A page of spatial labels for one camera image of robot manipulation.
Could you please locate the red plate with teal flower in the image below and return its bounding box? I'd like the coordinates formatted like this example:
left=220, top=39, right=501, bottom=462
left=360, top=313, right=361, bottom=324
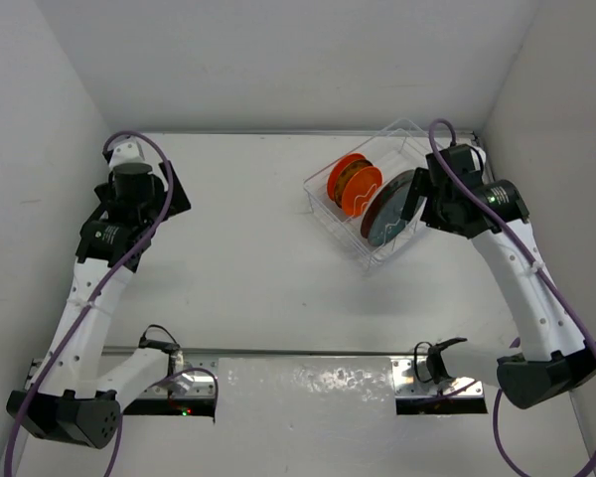
left=361, top=169, right=414, bottom=241

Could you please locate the dark teal blossom plate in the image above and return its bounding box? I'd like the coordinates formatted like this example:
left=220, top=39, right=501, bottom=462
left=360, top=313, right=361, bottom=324
left=367, top=184, right=410, bottom=246

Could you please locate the plain orange plastic plate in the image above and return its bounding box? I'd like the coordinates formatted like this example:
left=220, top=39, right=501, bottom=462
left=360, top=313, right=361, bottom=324
left=342, top=166, right=382, bottom=217

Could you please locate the yellow patterned small plate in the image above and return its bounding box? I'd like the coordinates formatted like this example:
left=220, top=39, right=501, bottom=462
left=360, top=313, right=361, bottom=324
left=327, top=153, right=373, bottom=207

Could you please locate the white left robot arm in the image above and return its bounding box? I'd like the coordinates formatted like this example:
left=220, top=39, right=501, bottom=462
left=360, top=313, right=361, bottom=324
left=6, top=132, right=191, bottom=449

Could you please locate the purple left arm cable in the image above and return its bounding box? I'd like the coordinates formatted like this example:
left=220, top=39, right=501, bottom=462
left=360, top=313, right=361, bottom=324
left=2, top=130, right=220, bottom=477

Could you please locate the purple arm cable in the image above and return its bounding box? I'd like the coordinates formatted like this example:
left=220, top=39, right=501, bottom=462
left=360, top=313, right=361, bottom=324
left=2, top=130, right=220, bottom=477
left=428, top=117, right=596, bottom=477

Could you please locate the clear wire dish rack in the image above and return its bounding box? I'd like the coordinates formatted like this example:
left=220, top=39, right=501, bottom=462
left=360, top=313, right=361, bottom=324
left=303, top=119, right=430, bottom=270

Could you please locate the black left base cable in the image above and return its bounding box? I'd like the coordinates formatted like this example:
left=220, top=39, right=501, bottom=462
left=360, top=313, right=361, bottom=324
left=138, top=324, right=181, bottom=355

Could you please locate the black base cable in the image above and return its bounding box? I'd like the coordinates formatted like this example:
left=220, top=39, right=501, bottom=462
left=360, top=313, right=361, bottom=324
left=412, top=337, right=469, bottom=385
left=138, top=324, right=181, bottom=355

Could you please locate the black right base cable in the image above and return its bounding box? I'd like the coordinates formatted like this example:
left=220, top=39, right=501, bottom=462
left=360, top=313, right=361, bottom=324
left=412, top=337, right=469, bottom=385

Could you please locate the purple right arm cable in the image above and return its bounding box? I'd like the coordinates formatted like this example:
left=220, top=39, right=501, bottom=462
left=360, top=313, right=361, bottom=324
left=428, top=117, right=596, bottom=477

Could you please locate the metal mounting rail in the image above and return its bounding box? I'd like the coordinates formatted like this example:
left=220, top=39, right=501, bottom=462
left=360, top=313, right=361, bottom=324
left=7, top=341, right=487, bottom=432

